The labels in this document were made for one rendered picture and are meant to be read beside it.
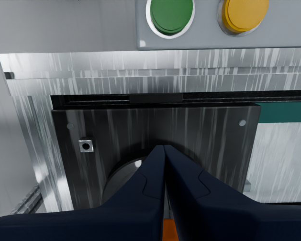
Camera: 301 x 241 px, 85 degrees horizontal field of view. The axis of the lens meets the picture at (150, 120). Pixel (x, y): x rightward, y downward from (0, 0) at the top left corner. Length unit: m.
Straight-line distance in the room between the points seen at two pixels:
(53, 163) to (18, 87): 0.10
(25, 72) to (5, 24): 0.14
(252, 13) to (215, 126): 0.12
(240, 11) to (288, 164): 0.26
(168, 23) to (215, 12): 0.05
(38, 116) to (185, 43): 0.19
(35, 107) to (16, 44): 0.14
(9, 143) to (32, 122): 0.18
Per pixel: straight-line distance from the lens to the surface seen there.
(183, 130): 0.20
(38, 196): 0.34
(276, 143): 0.33
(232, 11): 0.20
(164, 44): 0.19
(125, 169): 0.20
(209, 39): 0.20
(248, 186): 0.28
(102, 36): 0.30
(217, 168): 0.24
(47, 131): 0.24
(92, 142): 0.20
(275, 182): 0.38
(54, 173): 0.27
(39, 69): 0.22
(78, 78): 0.20
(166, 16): 0.18
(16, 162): 0.44
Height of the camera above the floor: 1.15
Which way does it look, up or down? 70 degrees down
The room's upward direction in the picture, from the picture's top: 179 degrees clockwise
